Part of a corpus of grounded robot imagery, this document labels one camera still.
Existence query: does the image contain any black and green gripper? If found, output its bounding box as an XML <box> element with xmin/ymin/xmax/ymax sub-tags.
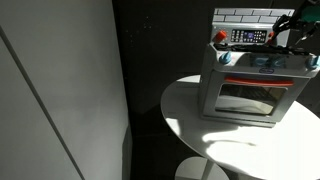
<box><xmin>270</xmin><ymin>0</ymin><xmax>320</xmax><ymax>45</ymax></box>

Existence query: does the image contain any grey toy stove oven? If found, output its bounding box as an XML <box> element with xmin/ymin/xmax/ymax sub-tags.
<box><xmin>199</xmin><ymin>8</ymin><xmax>319</xmax><ymax>127</ymax></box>

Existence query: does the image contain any red round stove knob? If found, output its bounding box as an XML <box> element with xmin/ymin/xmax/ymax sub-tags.
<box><xmin>214</xmin><ymin>30</ymin><xmax>227</xmax><ymax>43</ymax></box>

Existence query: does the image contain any white cabinet panel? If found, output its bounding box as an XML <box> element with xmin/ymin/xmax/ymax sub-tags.
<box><xmin>0</xmin><ymin>0</ymin><xmax>131</xmax><ymax>180</ymax></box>

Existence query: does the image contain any blue knob far right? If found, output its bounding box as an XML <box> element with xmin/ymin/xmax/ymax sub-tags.
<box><xmin>306</xmin><ymin>56</ymin><xmax>320</xmax><ymax>70</ymax></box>

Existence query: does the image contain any blue knob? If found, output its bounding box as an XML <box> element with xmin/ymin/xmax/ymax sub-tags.
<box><xmin>219</xmin><ymin>51</ymin><xmax>231</xmax><ymax>64</ymax></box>
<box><xmin>306</xmin><ymin>56</ymin><xmax>320</xmax><ymax>70</ymax></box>
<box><xmin>269</xmin><ymin>56</ymin><xmax>286</xmax><ymax>68</ymax></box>
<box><xmin>251</xmin><ymin>56</ymin><xmax>269</xmax><ymax>67</ymax></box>

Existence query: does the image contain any blue knob centre right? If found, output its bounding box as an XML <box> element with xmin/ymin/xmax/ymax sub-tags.
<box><xmin>269</xmin><ymin>56</ymin><xmax>286</xmax><ymax>68</ymax></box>

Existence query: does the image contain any blue knob centre left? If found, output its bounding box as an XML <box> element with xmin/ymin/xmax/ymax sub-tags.
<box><xmin>251</xmin><ymin>56</ymin><xmax>269</xmax><ymax>67</ymax></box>

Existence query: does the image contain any blue knob far left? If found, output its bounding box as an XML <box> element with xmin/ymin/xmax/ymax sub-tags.
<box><xmin>219</xmin><ymin>51</ymin><xmax>231</xmax><ymax>64</ymax></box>

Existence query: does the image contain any white round table base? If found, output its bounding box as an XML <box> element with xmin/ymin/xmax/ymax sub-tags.
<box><xmin>175</xmin><ymin>157</ymin><xmax>229</xmax><ymax>180</ymax></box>

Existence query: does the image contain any red oven door handle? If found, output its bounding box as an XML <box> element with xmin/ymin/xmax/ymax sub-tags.
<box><xmin>224</xmin><ymin>76</ymin><xmax>294</xmax><ymax>87</ymax></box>

